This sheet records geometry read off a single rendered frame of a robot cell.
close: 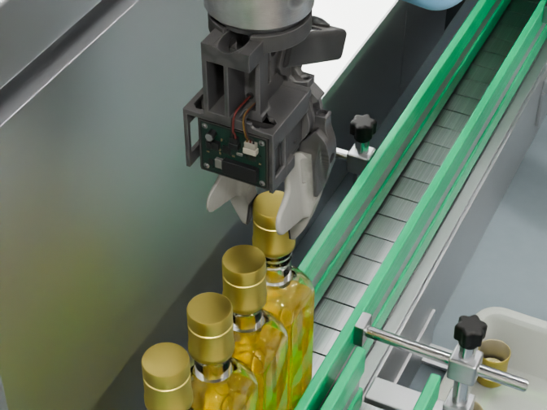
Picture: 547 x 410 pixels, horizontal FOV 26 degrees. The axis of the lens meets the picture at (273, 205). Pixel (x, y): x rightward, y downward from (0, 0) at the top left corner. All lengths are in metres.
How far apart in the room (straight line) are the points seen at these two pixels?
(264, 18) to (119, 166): 0.23
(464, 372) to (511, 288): 0.40
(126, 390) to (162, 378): 0.35
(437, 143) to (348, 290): 0.29
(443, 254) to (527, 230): 0.26
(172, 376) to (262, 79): 0.21
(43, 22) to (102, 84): 0.09
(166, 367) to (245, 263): 0.12
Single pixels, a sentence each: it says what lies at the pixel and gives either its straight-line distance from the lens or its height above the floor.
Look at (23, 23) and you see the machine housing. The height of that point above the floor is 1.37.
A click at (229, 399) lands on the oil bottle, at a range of 0.92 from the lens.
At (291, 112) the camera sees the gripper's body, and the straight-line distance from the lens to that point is 0.82.
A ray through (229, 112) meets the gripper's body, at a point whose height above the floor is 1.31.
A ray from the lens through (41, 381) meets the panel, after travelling 0.96.
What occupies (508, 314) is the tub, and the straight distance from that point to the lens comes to 1.34.
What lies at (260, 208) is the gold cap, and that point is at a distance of 0.94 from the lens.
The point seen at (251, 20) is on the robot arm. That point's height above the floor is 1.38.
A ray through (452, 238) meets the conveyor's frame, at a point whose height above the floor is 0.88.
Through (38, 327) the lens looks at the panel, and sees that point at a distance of 0.92.
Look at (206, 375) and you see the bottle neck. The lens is 0.91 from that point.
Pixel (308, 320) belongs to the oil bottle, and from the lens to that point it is 1.03.
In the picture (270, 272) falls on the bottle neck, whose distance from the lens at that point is 0.98.
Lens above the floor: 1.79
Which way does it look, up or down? 41 degrees down
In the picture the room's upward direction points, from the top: straight up
